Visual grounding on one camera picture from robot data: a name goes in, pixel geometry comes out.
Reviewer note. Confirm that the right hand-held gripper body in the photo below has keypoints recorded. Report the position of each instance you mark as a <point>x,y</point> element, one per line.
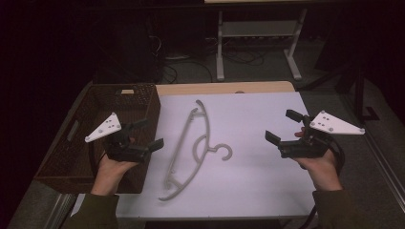
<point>305,148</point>

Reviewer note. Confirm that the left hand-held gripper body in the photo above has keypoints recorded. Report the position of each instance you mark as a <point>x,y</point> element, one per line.
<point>125,149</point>

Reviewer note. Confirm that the brown wicker basket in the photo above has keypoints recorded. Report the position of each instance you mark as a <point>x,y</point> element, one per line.
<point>82,159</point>

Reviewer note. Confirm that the grey plastic clothes hanger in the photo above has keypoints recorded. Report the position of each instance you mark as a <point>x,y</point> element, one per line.
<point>207,127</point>

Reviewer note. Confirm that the person's left hand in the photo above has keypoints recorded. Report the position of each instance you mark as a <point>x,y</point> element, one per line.
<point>110,173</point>

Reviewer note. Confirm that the person's right hand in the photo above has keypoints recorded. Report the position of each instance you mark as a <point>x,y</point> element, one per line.
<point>321,171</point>

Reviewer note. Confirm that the white table mat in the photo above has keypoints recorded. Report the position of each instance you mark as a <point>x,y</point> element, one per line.
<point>254,178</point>

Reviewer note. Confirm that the black metal stand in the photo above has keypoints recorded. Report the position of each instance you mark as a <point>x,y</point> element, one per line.
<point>359,95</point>

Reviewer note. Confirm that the white metal frame desk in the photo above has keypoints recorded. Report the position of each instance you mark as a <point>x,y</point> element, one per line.
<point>259,28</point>

